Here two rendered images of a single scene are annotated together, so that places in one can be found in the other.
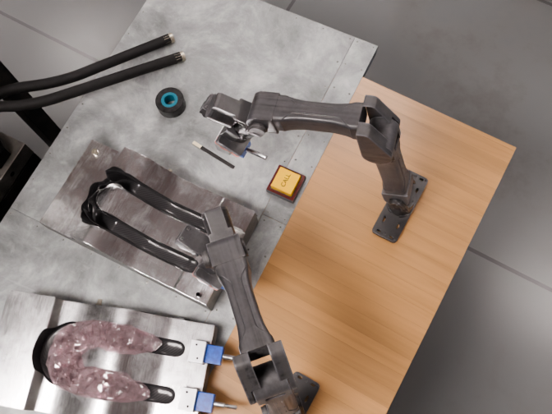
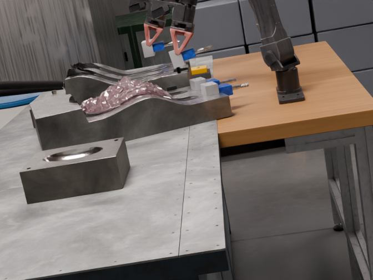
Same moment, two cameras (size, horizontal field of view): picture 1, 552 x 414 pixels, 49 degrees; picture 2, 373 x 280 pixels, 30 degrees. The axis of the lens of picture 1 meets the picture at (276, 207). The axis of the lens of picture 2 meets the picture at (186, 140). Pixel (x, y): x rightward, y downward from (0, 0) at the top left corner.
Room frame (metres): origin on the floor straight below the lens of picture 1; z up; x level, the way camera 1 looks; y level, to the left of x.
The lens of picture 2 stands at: (-1.49, 1.31, 1.23)
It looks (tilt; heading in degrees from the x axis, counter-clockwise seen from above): 15 degrees down; 329
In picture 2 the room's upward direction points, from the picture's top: 11 degrees counter-clockwise
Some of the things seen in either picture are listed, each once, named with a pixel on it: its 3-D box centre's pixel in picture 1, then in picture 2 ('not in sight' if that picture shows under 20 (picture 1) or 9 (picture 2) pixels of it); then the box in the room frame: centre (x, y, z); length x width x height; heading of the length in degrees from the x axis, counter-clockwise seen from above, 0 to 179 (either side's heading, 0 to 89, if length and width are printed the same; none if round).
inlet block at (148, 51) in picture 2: (243, 147); (161, 45); (0.64, 0.06, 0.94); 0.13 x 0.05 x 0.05; 54
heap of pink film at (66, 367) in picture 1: (98, 358); (125, 93); (0.19, 0.46, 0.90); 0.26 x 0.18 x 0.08; 72
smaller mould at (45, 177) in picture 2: not in sight; (77, 169); (-0.15, 0.78, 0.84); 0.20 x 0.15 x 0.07; 55
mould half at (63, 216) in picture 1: (145, 218); (113, 85); (0.52, 0.33, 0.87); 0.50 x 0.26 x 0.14; 55
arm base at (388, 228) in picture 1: (402, 200); not in sight; (0.47, -0.32, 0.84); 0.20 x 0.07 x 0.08; 142
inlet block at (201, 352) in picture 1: (218, 356); (214, 84); (0.16, 0.19, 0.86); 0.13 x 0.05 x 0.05; 72
